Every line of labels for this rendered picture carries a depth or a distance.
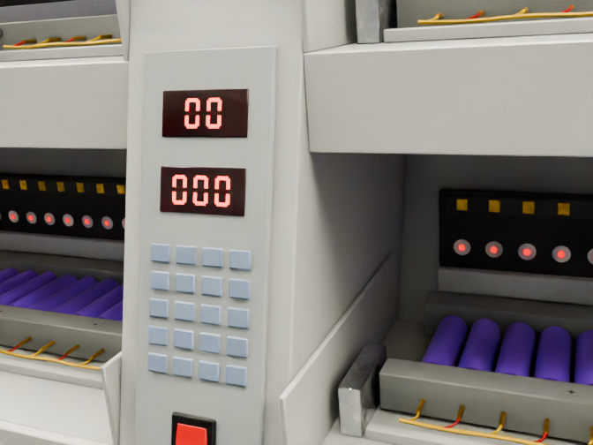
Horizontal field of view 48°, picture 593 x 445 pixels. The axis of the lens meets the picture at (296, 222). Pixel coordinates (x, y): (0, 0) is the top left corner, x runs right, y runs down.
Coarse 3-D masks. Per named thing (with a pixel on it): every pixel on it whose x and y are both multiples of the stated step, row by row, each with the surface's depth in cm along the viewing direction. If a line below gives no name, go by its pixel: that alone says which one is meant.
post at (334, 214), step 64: (192, 0) 32; (256, 0) 31; (128, 128) 34; (128, 192) 34; (320, 192) 33; (384, 192) 44; (128, 256) 34; (320, 256) 33; (384, 256) 44; (128, 320) 34; (320, 320) 34; (128, 384) 34
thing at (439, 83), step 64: (320, 0) 31; (384, 0) 34; (448, 0) 34; (512, 0) 33; (576, 0) 32; (320, 64) 30; (384, 64) 29; (448, 64) 28; (512, 64) 27; (576, 64) 26; (320, 128) 31; (384, 128) 29; (448, 128) 28; (512, 128) 27; (576, 128) 26
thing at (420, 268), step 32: (0, 160) 64; (32, 160) 62; (64, 160) 61; (96, 160) 59; (416, 160) 48; (448, 160) 47; (480, 160) 46; (512, 160) 46; (544, 160) 45; (576, 160) 44; (416, 192) 48; (576, 192) 44; (416, 224) 48; (64, 256) 61; (416, 256) 48; (416, 288) 49; (416, 320) 49
